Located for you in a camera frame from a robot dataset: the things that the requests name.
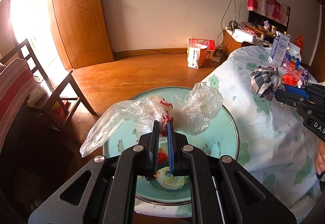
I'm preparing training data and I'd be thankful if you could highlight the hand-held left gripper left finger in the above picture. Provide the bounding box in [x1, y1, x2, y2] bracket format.
[32, 120, 160, 224]

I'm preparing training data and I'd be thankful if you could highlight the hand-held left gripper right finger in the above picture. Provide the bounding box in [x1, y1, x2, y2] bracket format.
[166, 120, 297, 224]

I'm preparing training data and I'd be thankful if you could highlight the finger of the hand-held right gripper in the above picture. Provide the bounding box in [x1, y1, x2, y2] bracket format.
[274, 90, 305, 108]
[283, 84, 310, 100]

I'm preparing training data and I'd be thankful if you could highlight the red foam fruit net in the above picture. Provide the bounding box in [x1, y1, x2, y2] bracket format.
[282, 73, 300, 86]
[157, 149, 169, 163]

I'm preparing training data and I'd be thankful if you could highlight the purple foil wrapper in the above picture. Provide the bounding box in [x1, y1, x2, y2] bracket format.
[298, 70, 310, 87]

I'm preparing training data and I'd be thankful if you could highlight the checked grey cloth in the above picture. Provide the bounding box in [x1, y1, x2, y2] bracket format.
[250, 65, 286, 101]

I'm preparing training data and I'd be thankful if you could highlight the mint green cartoon bin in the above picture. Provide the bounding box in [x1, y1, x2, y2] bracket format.
[102, 85, 240, 205]

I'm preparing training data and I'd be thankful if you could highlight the clear plastic bag red print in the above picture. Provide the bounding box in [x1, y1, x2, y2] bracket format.
[80, 82, 224, 158]

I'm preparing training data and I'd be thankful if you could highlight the person's right hand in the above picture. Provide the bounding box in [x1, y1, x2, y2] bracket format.
[315, 143, 325, 174]

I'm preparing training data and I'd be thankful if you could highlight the blue gable-top carton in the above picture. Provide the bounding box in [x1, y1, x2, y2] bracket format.
[284, 42, 302, 69]

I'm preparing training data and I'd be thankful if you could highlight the tall white milk carton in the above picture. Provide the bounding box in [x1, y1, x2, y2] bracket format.
[269, 31, 290, 66]

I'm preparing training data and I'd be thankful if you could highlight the orange plastic bag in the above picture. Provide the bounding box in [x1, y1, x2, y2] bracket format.
[294, 35, 304, 55]

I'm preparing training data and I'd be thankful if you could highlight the flat white box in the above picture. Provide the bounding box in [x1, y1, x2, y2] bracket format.
[232, 29, 255, 43]

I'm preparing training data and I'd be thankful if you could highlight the small wooden cabinet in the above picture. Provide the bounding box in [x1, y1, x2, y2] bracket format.
[221, 29, 244, 55]

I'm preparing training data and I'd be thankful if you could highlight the black television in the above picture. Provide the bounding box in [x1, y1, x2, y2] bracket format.
[248, 9, 288, 34]

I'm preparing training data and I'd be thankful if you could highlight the red gift box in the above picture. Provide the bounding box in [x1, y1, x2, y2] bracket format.
[189, 38, 216, 60]

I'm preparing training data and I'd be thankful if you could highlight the white paper bag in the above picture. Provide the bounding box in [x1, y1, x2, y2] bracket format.
[187, 37, 207, 69]

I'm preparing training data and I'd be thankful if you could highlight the red container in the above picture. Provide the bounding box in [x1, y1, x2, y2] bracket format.
[52, 102, 70, 123]

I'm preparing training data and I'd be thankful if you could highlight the dark wooden chair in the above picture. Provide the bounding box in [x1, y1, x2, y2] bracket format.
[0, 38, 98, 144]

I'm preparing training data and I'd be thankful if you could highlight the white tissue pack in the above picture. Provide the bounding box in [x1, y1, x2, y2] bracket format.
[28, 85, 47, 102]

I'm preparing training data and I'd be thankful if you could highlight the wooden door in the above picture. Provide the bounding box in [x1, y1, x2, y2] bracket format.
[50, 0, 115, 70]

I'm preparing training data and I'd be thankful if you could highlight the red striped cloth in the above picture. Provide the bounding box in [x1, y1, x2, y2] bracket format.
[0, 58, 36, 146]

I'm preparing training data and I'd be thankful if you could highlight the white hanging cable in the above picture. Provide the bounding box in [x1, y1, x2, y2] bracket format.
[232, 0, 242, 29]

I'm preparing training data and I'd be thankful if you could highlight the black hanging cable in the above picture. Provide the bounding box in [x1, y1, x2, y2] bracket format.
[221, 0, 234, 29]

